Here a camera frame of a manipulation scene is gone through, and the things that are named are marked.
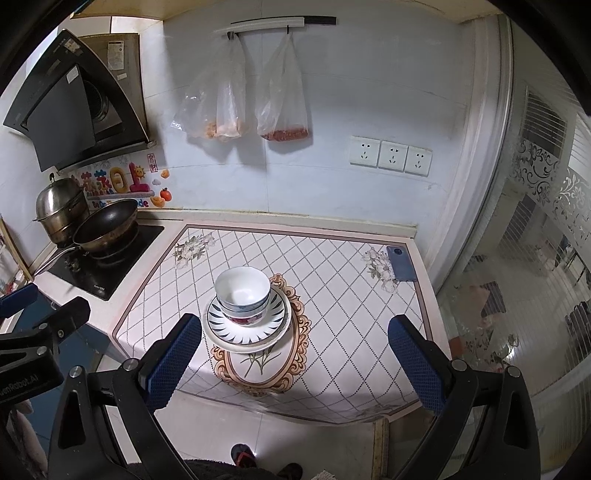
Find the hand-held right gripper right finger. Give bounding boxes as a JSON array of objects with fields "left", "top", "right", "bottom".
[{"left": 388, "top": 315, "right": 541, "bottom": 480}]

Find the colourful wall sticker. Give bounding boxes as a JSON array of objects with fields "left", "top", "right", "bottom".
[{"left": 69, "top": 161, "right": 155, "bottom": 210}]

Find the clear plastic bag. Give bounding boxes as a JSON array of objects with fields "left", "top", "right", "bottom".
[
  {"left": 215, "top": 39, "right": 247, "bottom": 141},
  {"left": 173, "top": 69, "right": 222, "bottom": 139}
]

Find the wall hook rail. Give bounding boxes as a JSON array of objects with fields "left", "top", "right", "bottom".
[{"left": 213, "top": 16, "right": 337, "bottom": 35}]

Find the person's dark fleece clothing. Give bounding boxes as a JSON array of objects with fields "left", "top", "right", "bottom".
[{"left": 124, "top": 457, "right": 287, "bottom": 480}]

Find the steel steamer pot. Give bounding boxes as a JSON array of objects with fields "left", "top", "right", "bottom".
[{"left": 34, "top": 172, "right": 90, "bottom": 245}]

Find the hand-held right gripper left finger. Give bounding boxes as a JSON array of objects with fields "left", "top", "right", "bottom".
[{"left": 46, "top": 313, "right": 204, "bottom": 480}]

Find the plain white plate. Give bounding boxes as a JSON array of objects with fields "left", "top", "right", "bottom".
[{"left": 202, "top": 295, "right": 294, "bottom": 355}]

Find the clear bag with red contents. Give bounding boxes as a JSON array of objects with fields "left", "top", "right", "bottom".
[{"left": 256, "top": 34, "right": 310, "bottom": 141}]

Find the blue smartphone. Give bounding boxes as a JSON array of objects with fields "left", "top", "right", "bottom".
[{"left": 387, "top": 246, "right": 419, "bottom": 282}]

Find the blue striped white plate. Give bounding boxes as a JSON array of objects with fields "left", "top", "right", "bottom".
[{"left": 206, "top": 284, "right": 293, "bottom": 347}]

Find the wooden cutting board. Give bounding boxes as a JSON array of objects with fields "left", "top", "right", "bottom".
[{"left": 0, "top": 215, "right": 35, "bottom": 282}]

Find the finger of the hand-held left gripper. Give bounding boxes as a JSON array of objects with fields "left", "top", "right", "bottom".
[
  {"left": 0, "top": 282, "right": 40, "bottom": 320},
  {"left": 32, "top": 296, "right": 90, "bottom": 342}
]

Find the person's left forearm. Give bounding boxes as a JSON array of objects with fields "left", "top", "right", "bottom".
[{"left": 7, "top": 406, "right": 49, "bottom": 478}]

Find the dark frying pan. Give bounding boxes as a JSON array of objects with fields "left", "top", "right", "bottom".
[{"left": 32, "top": 198, "right": 139, "bottom": 278}]

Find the white wall socket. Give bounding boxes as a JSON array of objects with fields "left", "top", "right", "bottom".
[
  {"left": 349, "top": 136, "right": 382, "bottom": 167},
  {"left": 379, "top": 141, "right": 409, "bottom": 170},
  {"left": 405, "top": 146, "right": 433, "bottom": 175}
]

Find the black range hood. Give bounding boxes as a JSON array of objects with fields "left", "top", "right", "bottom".
[{"left": 2, "top": 28, "right": 155, "bottom": 172}]

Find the black induction cooktop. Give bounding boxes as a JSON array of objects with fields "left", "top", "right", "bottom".
[{"left": 46, "top": 224, "right": 165, "bottom": 302}]

